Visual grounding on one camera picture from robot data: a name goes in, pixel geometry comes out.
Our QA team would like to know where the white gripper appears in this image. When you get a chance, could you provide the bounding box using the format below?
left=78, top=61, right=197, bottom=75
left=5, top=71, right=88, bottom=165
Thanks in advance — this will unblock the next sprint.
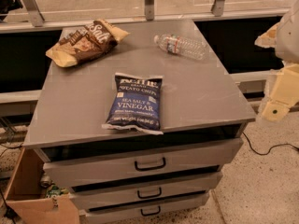
left=254, top=0, right=299, bottom=121

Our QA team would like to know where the clear plastic water bottle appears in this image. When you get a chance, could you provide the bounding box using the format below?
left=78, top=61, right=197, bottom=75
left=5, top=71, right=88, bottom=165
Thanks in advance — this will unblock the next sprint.
left=154, top=34, right=206, bottom=60

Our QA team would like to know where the blue potato chips bag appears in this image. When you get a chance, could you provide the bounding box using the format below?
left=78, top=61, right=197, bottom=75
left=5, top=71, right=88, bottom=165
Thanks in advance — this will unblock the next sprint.
left=102, top=73, right=163, bottom=135

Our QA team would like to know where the brown and yellow chips bag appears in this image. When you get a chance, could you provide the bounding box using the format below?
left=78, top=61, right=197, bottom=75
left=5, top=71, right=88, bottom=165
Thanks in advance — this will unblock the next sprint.
left=46, top=20, right=129, bottom=67

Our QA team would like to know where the grey drawer cabinet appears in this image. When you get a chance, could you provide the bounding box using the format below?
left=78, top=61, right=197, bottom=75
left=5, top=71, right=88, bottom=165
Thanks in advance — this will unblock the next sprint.
left=25, top=21, right=255, bottom=224

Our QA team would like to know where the bottom grey drawer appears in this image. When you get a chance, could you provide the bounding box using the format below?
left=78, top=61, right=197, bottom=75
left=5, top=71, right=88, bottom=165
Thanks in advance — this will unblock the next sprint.
left=86, top=192, right=209, bottom=224

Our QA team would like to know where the grey drawer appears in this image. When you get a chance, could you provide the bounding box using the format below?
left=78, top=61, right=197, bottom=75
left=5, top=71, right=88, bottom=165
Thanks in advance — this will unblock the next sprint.
left=43, top=138, right=243, bottom=187
left=86, top=192, right=209, bottom=224
left=70, top=172, right=222, bottom=210

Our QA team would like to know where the top grey drawer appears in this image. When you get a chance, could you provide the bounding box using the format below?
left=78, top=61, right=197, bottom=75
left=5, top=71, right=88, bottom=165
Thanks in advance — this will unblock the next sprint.
left=43, top=138, right=243, bottom=187

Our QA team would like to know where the middle grey drawer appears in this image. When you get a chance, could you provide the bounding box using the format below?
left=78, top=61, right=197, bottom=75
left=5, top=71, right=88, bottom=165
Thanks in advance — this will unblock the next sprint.
left=70, top=172, right=222, bottom=210

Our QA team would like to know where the green package in box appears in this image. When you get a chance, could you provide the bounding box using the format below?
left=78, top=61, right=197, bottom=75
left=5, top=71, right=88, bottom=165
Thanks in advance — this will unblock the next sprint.
left=45, top=184, right=69, bottom=198

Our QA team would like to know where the metal can in box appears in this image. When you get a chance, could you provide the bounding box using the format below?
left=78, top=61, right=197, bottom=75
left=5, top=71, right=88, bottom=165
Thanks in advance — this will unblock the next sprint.
left=40, top=174, right=52, bottom=189

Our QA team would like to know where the dark object top left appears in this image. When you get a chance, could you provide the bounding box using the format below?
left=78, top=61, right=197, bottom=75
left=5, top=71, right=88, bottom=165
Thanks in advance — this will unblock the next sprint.
left=0, top=0, right=23, bottom=21

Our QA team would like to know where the open cardboard box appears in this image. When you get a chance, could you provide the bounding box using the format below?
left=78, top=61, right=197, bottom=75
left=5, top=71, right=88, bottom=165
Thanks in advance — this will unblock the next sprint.
left=5, top=148, right=80, bottom=224

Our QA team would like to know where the black floor cable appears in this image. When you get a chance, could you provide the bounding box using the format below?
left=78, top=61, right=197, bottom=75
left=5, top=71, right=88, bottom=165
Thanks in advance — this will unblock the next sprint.
left=242, top=132, right=299, bottom=157

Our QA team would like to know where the metal window frame rail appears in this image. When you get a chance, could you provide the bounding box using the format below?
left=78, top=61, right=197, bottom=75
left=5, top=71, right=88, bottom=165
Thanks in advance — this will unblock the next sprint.
left=0, top=0, right=298, bottom=34

